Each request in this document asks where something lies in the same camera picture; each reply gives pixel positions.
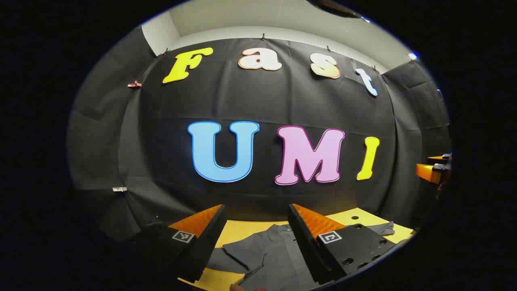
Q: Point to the black backdrop cloth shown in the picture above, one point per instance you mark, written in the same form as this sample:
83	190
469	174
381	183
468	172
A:
262	101

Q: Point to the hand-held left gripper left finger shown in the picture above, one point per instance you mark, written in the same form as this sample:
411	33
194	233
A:
206	250

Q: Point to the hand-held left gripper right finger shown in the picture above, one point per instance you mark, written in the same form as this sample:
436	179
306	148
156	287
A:
303	250

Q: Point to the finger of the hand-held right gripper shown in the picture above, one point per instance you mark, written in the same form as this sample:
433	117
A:
439	157
426	173

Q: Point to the small red cloth clip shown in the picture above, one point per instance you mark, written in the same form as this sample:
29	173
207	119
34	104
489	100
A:
134	84

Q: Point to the grey collared shirt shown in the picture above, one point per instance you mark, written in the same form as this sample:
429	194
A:
266	258

